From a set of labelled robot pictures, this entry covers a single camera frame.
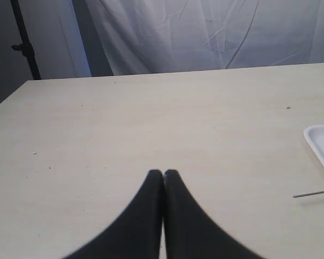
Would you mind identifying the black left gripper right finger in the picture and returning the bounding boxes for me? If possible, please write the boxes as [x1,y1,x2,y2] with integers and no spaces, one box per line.
[164,169,262,258]

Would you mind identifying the metal skewer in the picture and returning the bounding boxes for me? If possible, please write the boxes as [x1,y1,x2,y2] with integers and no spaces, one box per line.
[292,190,324,199]

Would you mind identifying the black stand pole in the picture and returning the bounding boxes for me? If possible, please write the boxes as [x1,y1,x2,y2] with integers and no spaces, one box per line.
[10,0,41,80]

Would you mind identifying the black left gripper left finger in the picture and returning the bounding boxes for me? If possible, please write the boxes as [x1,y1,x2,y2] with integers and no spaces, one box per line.
[66,169,163,258]

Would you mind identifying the white backdrop cloth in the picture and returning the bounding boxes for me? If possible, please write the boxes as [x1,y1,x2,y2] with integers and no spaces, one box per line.
[19,1,324,79]

